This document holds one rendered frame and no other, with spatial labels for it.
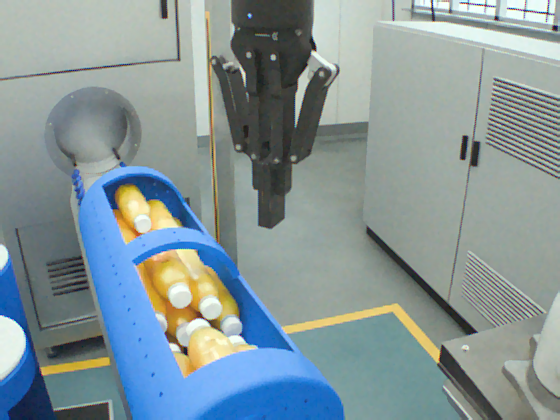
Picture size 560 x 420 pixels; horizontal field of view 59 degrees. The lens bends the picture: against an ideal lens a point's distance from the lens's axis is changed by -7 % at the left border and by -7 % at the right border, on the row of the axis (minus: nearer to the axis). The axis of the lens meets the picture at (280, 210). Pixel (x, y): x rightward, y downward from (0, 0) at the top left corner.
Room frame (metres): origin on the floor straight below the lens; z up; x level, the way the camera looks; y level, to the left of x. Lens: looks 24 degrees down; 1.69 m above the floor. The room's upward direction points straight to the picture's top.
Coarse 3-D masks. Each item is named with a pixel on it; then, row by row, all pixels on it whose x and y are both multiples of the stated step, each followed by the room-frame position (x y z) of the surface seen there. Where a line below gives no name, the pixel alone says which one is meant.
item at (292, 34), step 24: (240, 0) 0.47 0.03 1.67; (264, 0) 0.46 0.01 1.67; (288, 0) 0.46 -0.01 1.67; (312, 0) 0.48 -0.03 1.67; (240, 24) 0.47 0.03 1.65; (264, 24) 0.46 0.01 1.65; (288, 24) 0.46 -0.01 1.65; (312, 24) 0.48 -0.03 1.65; (240, 48) 0.50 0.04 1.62; (264, 48) 0.49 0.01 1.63; (288, 48) 0.47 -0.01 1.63; (312, 48) 0.48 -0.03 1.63; (264, 72) 0.49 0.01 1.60; (288, 72) 0.47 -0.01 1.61
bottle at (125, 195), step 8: (128, 184) 1.26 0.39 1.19; (120, 192) 1.22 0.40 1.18; (128, 192) 1.20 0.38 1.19; (136, 192) 1.20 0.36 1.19; (120, 200) 1.18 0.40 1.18; (128, 200) 1.15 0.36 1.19; (136, 200) 1.15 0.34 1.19; (144, 200) 1.17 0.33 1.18; (120, 208) 1.16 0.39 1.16; (128, 208) 1.12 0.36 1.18; (136, 208) 1.12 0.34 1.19; (144, 208) 1.12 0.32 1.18; (128, 216) 1.11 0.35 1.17; (136, 216) 1.10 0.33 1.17; (128, 224) 1.11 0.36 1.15
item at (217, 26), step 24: (216, 0) 1.56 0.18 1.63; (216, 24) 1.55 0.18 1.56; (216, 48) 1.55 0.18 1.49; (216, 96) 1.55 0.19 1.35; (216, 120) 1.55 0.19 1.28; (216, 144) 1.55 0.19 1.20; (216, 168) 1.55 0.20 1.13; (216, 192) 1.56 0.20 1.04; (216, 216) 1.57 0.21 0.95; (216, 240) 1.58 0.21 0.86
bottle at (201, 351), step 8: (200, 328) 0.68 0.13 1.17; (208, 328) 0.66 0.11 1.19; (192, 336) 0.65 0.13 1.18; (200, 336) 0.64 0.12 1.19; (208, 336) 0.63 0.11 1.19; (216, 336) 0.64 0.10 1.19; (224, 336) 0.64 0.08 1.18; (192, 344) 0.63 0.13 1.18; (200, 344) 0.62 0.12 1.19; (208, 344) 0.62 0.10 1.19; (216, 344) 0.62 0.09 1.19; (224, 344) 0.62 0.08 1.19; (232, 344) 0.64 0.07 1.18; (192, 352) 0.62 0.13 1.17; (200, 352) 0.61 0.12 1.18; (208, 352) 0.60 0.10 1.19; (216, 352) 0.60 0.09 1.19; (224, 352) 0.60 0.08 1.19; (232, 352) 0.60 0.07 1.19; (192, 360) 0.61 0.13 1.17; (200, 360) 0.59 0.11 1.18; (208, 360) 0.59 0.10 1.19
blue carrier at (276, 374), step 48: (96, 192) 1.17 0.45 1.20; (144, 192) 1.29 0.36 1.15; (96, 240) 0.98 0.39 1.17; (144, 240) 0.87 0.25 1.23; (192, 240) 0.88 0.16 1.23; (96, 288) 0.89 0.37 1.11; (240, 288) 0.91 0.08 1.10; (144, 336) 0.63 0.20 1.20; (240, 336) 0.86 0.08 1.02; (144, 384) 0.55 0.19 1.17; (192, 384) 0.50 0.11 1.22; (240, 384) 0.49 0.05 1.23; (288, 384) 0.51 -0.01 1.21
